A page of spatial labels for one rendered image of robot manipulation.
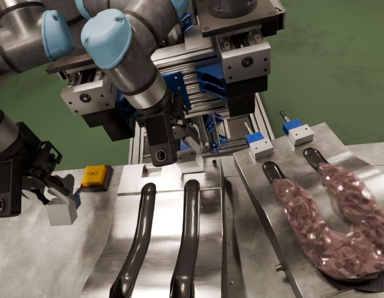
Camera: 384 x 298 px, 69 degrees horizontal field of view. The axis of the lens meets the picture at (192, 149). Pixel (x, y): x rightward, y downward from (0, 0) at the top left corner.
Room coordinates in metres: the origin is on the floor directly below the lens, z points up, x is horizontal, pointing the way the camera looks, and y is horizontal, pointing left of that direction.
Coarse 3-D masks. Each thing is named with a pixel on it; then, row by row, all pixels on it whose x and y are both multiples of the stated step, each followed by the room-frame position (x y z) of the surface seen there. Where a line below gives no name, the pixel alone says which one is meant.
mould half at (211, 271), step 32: (128, 192) 0.41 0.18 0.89; (160, 192) 0.39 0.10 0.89; (224, 192) 0.38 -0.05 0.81; (128, 224) 0.33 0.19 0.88; (160, 224) 0.31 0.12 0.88; (224, 224) 0.28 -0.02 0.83; (160, 256) 0.23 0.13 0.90; (224, 256) 0.21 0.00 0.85; (96, 288) 0.20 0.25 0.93; (160, 288) 0.16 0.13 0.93; (224, 288) 0.14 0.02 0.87
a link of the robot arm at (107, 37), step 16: (96, 16) 0.44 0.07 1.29; (112, 16) 0.42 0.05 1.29; (128, 16) 0.44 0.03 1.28; (96, 32) 0.40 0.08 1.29; (112, 32) 0.39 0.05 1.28; (128, 32) 0.40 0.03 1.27; (144, 32) 0.42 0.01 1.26; (96, 48) 0.38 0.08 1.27; (112, 48) 0.38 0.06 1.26; (128, 48) 0.39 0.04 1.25; (144, 48) 0.40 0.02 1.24; (96, 64) 0.40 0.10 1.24; (112, 64) 0.38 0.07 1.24; (128, 64) 0.38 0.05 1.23; (144, 64) 0.40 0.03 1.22; (112, 80) 0.40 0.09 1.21; (128, 80) 0.38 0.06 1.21; (144, 80) 0.39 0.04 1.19
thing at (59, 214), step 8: (80, 192) 0.47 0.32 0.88; (56, 200) 0.41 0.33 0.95; (80, 200) 0.43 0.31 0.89; (48, 208) 0.39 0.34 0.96; (56, 208) 0.38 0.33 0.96; (64, 208) 0.38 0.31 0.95; (72, 208) 0.39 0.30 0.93; (48, 216) 0.38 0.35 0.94; (56, 216) 0.38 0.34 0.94; (64, 216) 0.37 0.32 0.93; (72, 216) 0.37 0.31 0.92; (56, 224) 0.37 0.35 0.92; (64, 224) 0.36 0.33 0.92; (72, 224) 0.36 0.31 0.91
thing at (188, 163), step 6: (180, 150) 0.45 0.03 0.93; (186, 150) 0.44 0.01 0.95; (192, 150) 0.43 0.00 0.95; (180, 156) 0.43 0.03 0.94; (186, 156) 0.42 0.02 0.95; (192, 156) 0.41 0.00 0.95; (198, 156) 0.42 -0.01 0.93; (180, 162) 0.41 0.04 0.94; (186, 162) 0.41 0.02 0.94; (192, 162) 0.40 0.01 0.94; (198, 162) 0.41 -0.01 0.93; (180, 168) 0.41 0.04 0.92; (186, 168) 0.41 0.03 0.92; (192, 168) 0.41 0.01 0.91; (198, 168) 0.40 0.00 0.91
